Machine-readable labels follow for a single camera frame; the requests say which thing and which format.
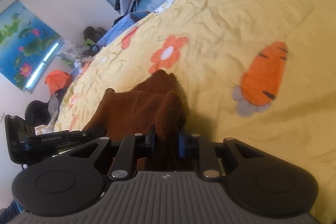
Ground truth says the brown knitted sweater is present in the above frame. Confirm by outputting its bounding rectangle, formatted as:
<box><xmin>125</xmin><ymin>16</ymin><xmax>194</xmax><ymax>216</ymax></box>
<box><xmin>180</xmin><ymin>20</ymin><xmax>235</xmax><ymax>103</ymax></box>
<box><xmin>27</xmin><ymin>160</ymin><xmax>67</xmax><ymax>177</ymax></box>
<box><xmin>84</xmin><ymin>70</ymin><xmax>186</xmax><ymax>170</ymax></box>

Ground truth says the black fluffy garment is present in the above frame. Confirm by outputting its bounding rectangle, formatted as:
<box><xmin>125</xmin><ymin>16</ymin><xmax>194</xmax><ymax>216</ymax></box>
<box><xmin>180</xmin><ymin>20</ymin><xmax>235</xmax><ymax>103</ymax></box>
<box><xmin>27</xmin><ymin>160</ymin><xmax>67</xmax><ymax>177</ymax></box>
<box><xmin>25</xmin><ymin>100</ymin><xmax>51</xmax><ymax>127</ymax></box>

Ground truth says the orange cloth bundle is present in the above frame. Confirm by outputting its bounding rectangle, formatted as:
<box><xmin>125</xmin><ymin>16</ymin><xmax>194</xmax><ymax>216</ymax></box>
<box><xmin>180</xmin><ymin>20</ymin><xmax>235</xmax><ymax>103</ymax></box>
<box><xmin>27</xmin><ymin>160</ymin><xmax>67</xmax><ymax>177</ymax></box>
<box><xmin>45</xmin><ymin>70</ymin><xmax>72</xmax><ymax>95</ymax></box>

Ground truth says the blue lotus flower poster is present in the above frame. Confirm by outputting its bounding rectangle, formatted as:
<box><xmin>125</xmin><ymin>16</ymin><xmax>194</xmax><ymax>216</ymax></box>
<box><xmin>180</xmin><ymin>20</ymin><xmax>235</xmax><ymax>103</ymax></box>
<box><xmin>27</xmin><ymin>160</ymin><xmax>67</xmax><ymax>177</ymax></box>
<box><xmin>1</xmin><ymin>0</ymin><xmax>64</xmax><ymax>93</ymax></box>

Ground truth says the yellow carrot print bedspread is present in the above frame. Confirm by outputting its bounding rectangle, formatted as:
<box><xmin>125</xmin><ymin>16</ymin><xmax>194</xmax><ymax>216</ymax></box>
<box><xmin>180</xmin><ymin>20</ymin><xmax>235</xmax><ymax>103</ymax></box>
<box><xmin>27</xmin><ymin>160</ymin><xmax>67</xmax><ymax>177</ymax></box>
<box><xmin>55</xmin><ymin>0</ymin><xmax>335</xmax><ymax>223</ymax></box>

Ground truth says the light blue quilted blanket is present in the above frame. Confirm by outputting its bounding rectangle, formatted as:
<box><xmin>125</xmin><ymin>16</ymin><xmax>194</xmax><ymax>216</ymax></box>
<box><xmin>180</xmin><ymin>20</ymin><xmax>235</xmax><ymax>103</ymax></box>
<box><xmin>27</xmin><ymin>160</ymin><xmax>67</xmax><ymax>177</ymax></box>
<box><xmin>96</xmin><ymin>11</ymin><xmax>150</xmax><ymax>48</ymax></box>

